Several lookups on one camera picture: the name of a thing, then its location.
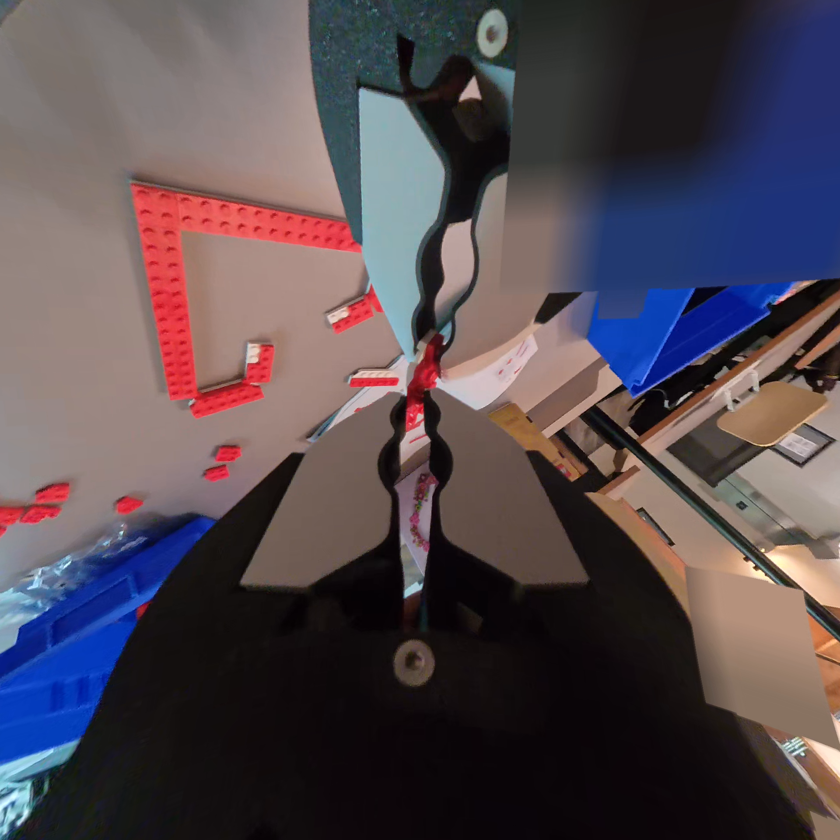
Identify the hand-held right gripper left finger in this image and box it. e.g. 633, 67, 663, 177
239, 392, 404, 621

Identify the yellow cardboard box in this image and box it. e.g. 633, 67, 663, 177
487, 401, 589, 484

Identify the black framed sign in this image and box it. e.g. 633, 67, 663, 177
770, 423, 836, 467

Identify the brick instruction booklet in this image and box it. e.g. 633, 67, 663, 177
306, 328, 540, 595

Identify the red brick strip assembly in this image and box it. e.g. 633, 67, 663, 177
405, 333, 448, 432

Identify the clear plastic bag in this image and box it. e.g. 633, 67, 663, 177
0, 521, 156, 652

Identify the black metal pole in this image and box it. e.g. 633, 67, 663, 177
580, 406, 840, 641

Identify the brown cardboard box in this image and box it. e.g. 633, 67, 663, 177
586, 491, 691, 614

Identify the red brick frame assembly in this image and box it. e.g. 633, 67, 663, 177
129, 182, 364, 420

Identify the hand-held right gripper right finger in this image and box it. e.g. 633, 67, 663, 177
424, 392, 589, 621

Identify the small red and white assembly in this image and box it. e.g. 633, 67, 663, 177
326, 287, 385, 334

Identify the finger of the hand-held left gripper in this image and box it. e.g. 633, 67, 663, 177
357, 85, 460, 363
440, 60, 549, 367

